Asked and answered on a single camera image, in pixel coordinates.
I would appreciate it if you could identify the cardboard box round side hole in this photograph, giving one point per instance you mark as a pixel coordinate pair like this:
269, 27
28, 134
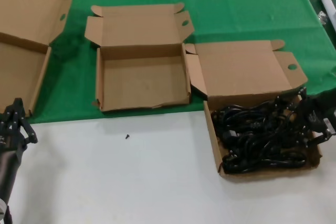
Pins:
236, 72

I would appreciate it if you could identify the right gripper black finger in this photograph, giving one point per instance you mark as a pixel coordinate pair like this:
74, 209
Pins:
315, 140
302, 95

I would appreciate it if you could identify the cardboard box with dented rim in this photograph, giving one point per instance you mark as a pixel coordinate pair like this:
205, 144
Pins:
141, 77

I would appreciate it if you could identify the green table cloth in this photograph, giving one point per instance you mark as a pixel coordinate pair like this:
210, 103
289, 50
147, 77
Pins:
236, 11

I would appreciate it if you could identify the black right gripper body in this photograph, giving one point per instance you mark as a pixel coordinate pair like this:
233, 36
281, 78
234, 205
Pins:
316, 115

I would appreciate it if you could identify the metal clip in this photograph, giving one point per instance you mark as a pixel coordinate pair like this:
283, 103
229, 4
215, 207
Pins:
321, 17

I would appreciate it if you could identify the white tube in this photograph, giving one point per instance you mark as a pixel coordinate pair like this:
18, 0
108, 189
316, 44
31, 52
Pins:
329, 6

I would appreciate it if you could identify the large open cardboard box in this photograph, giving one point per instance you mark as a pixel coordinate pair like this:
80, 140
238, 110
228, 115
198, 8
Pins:
26, 11

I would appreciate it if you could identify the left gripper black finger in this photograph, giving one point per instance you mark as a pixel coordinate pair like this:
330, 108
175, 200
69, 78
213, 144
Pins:
15, 107
30, 134

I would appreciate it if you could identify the small black screw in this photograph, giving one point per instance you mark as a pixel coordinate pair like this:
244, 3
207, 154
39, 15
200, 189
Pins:
127, 136

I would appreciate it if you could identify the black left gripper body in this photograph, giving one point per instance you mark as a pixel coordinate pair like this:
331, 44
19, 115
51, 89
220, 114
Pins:
8, 134

